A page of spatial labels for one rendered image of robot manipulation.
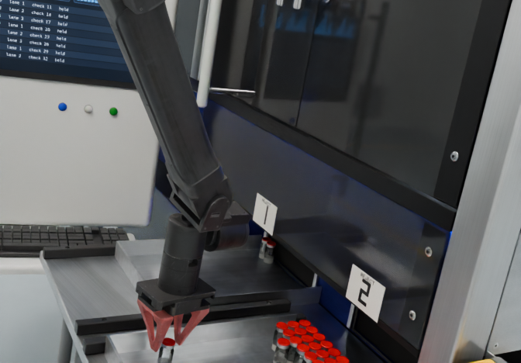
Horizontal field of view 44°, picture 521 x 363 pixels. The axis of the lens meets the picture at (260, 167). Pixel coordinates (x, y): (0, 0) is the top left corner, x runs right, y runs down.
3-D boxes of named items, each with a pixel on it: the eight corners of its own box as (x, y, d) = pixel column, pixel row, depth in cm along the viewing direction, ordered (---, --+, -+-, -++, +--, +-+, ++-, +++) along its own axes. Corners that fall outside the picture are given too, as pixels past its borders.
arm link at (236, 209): (178, 164, 89) (212, 198, 84) (239, 161, 97) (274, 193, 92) (153, 233, 94) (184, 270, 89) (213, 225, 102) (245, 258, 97)
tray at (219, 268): (258, 248, 149) (260, 234, 148) (319, 302, 127) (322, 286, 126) (114, 256, 132) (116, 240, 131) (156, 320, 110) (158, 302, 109)
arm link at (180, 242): (162, 208, 90) (186, 222, 87) (200, 204, 95) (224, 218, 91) (154, 253, 92) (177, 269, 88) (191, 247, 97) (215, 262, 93)
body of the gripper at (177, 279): (215, 302, 95) (224, 256, 93) (157, 314, 88) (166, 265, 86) (190, 282, 99) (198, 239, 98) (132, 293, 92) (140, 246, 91)
